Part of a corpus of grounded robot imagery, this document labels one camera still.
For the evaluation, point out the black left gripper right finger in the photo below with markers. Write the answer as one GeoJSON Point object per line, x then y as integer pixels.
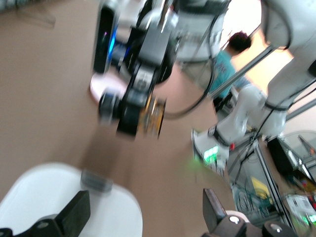
{"type": "Point", "coordinates": [213, 214]}

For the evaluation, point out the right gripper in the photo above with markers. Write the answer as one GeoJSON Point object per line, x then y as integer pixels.
{"type": "Point", "coordinates": [168, 56]}

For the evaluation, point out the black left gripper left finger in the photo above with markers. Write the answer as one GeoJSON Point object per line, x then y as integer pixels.
{"type": "Point", "coordinates": [74, 212]}

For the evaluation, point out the orange push button switch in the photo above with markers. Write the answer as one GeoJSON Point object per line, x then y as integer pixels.
{"type": "Point", "coordinates": [150, 118]}

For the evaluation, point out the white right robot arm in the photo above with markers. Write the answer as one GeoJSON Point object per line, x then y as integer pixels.
{"type": "Point", "coordinates": [279, 86]}

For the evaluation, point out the white lidded storage box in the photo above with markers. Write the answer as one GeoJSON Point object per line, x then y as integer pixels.
{"type": "Point", "coordinates": [49, 187]}

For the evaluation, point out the pink round plate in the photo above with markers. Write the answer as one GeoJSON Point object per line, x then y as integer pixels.
{"type": "Point", "coordinates": [98, 86]}

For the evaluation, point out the person in teal shirt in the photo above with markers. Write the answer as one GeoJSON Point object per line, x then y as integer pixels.
{"type": "Point", "coordinates": [223, 66]}

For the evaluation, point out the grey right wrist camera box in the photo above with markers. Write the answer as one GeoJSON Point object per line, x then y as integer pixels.
{"type": "Point", "coordinates": [103, 44]}

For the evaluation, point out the aluminium window frame post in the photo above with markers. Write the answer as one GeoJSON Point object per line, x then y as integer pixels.
{"type": "Point", "coordinates": [247, 67]}

